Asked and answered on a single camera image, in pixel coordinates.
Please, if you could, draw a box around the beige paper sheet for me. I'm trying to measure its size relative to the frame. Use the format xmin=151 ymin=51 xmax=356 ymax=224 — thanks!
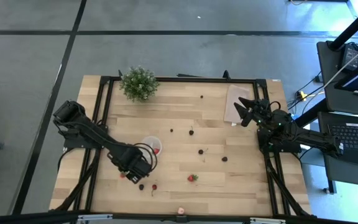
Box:
xmin=223 ymin=84 xmax=252 ymax=125

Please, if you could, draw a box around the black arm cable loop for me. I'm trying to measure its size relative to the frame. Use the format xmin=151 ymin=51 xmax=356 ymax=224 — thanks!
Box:
xmin=133 ymin=142 xmax=158 ymax=172
xmin=268 ymin=100 xmax=282 ymax=113

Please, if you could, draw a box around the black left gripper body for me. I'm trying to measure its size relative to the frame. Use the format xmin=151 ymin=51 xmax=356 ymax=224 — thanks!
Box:
xmin=124 ymin=154 xmax=153 ymax=185

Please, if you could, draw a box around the black laptop keyboard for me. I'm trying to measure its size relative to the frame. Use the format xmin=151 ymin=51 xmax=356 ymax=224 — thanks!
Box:
xmin=327 ymin=122 xmax=358 ymax=167

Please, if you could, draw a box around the black diagonal beam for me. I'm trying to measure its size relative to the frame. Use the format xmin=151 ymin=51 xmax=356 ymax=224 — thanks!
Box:
xmin=328 ymin=0 xmax=358 ymax=51

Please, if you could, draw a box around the black side desk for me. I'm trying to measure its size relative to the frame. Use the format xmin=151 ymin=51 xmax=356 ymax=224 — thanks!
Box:
xmin=316 ymin=40 xmax=358 ymax=194

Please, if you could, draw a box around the black right arm cable loop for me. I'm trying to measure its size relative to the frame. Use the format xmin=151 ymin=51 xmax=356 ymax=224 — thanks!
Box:
xmin=268 ymin=100 xmax=282 ymax=113

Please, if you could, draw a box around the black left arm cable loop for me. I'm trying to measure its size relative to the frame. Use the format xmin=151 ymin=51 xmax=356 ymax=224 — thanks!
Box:
xmin=133 ymin=142 xmax=158 ymax=172

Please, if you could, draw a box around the black aluminium table frame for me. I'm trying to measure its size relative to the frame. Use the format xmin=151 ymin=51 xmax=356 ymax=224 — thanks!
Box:
xmin=0 ymin=70 xmax=358 ymax=224

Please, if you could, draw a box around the clear round plastic tupperware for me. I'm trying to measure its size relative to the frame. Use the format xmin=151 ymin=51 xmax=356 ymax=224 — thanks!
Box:
xmin=141 ymin=135 xmax=163 ymax=157

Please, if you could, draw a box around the white cable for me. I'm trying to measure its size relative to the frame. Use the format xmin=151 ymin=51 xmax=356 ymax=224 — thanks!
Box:
xmin=321 ymin=37 xmax=358 ymax=91

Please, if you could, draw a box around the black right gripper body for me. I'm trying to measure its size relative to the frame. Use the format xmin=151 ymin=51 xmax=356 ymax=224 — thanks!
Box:
xmin=252 ymin=98 xmax=277 ymax=126

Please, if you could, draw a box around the black power adapter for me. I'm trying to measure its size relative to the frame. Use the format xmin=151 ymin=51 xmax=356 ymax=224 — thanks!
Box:
xmin=340 ymin=43 xmax=358 ymax=71

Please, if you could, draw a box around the green potted plant black pot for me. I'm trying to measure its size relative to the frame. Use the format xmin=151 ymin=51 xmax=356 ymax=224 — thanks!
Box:
xmin=119 ymin=65 xmax=160 ymax=102

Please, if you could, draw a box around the silver metal bracket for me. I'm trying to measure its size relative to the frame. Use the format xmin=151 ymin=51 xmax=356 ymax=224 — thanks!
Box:
xmin=76 ymin=213 xmax=114 ymax=224
xmin=249 ymin=217 xmax=287 ymax=224

